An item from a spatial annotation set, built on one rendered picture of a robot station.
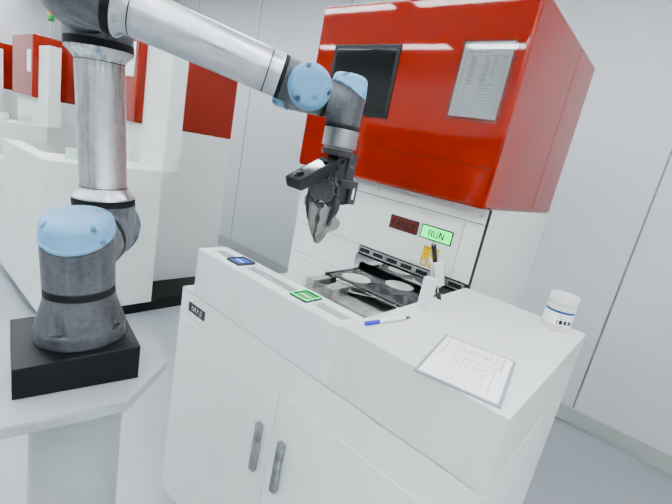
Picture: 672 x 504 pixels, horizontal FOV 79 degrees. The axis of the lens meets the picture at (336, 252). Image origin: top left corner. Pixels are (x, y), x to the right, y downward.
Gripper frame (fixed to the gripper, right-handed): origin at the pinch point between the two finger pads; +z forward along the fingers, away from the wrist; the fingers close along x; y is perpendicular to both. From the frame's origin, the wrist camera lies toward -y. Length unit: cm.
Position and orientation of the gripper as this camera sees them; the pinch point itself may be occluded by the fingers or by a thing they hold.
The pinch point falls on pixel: (315, 237)
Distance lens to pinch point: 92.4
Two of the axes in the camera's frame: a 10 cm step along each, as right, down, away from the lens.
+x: -7.3, -3.0, 6.1
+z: -1.9, 9.5, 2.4
